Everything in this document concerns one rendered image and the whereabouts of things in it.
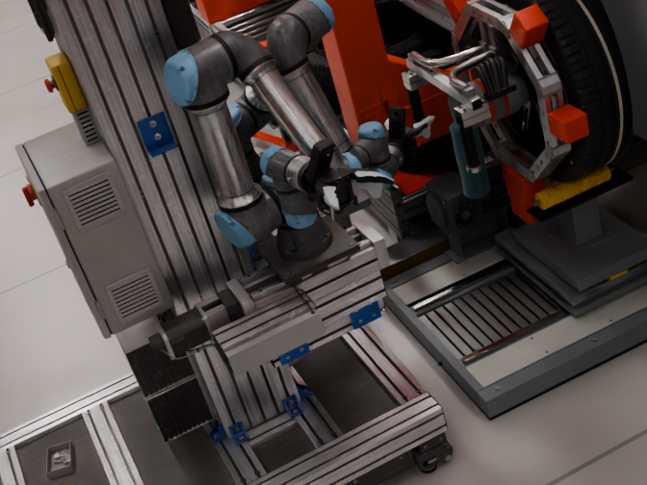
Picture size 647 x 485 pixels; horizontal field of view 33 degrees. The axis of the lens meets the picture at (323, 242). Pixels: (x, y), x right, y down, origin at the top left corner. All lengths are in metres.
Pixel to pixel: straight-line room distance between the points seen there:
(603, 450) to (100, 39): 1.81
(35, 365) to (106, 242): 1.66
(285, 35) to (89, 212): 0.70
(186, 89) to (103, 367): 1.90
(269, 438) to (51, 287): 1.85
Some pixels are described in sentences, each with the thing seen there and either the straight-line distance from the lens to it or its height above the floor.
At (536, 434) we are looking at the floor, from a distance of 3.42.
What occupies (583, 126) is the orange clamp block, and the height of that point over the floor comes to 0.85.
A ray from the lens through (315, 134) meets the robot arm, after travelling 2.60.
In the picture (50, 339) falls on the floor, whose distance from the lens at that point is 4.58.
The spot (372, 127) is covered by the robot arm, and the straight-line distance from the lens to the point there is 3.13.
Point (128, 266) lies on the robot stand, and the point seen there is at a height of 0.94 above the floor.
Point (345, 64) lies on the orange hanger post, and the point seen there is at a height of 0.92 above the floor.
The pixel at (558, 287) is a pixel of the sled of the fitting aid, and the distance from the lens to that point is 3.68.
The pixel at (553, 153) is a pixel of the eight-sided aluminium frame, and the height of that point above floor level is 0.75.
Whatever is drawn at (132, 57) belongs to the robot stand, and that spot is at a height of 1.44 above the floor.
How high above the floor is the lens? 2.37
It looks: 32 degrees down
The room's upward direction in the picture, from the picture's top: 17 degrees counter-clockwise
